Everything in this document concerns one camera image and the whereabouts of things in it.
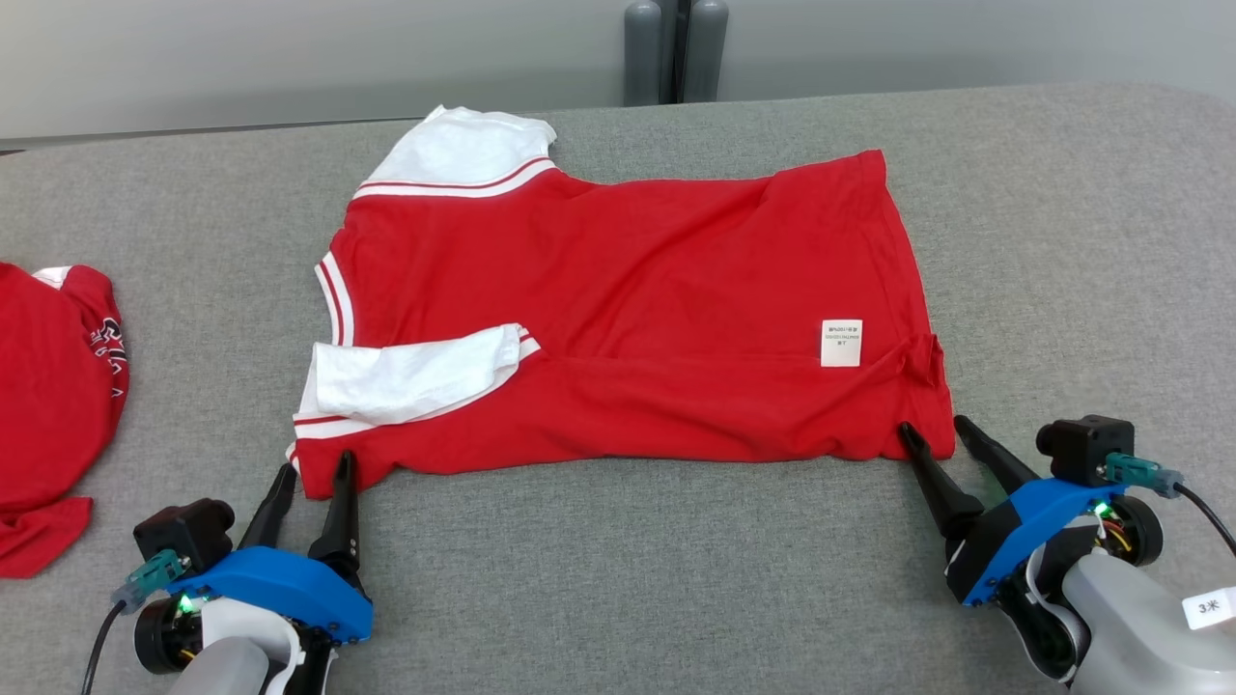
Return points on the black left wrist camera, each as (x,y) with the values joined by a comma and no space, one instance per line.
(183,531)

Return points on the red garment with printed lettering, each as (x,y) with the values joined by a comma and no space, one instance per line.
(48,405)

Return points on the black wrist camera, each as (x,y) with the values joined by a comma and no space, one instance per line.
(1081,449)
(183,531)

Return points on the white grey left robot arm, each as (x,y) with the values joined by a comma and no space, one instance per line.
(227,666)

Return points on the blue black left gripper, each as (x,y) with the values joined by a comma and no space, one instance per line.
(290,589)

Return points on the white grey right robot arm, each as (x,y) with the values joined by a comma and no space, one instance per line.
(1130,637)

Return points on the red t-shirt white sleeves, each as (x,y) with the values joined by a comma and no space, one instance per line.
(628,270)

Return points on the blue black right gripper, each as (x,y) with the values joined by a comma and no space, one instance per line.
(1024,531)

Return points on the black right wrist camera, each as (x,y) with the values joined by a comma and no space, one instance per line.
(1081,449)

